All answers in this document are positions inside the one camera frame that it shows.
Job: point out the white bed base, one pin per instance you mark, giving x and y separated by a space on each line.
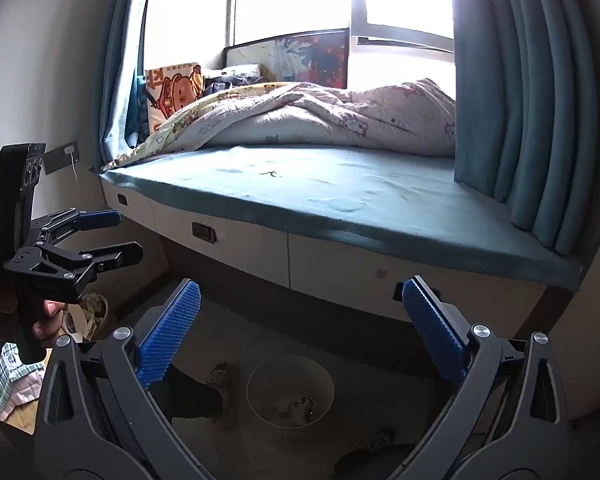
250 255

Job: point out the narrow teal curtain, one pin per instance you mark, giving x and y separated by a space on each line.
122 60

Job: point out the person's left hand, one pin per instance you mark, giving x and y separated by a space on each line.
50 322

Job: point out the printed quilted blanket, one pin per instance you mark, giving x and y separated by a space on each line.
330 115

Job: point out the small black thread scrap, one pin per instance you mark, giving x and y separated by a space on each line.
270 174

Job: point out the teal bed mattress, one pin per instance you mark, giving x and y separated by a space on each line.
330 190

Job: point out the wide teal curtain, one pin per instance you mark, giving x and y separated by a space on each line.
530 110

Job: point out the dark blue clothing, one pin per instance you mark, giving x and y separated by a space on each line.
235 81

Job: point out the beige patterned bag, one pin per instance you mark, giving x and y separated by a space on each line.
92 310

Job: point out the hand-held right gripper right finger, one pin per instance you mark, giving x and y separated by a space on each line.
432 330

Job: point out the white round waste bin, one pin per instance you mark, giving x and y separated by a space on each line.
265 385

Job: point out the person's dark trouser leg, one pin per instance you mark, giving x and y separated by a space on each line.
195 395
370 465

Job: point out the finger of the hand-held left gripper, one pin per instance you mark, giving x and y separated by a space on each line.
100 219
120 255

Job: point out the cartoon printed pillow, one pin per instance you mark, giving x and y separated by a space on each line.
172 95

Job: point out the grey white sneaker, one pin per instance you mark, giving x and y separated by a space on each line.
225 390
377 440

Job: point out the dark wall socket panel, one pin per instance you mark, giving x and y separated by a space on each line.
55 157

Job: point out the checkered cloth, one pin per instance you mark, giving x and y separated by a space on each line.
10 375

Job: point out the printed headboard panel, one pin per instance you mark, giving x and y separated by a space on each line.
310 57

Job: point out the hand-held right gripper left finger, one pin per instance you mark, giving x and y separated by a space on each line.
172 330

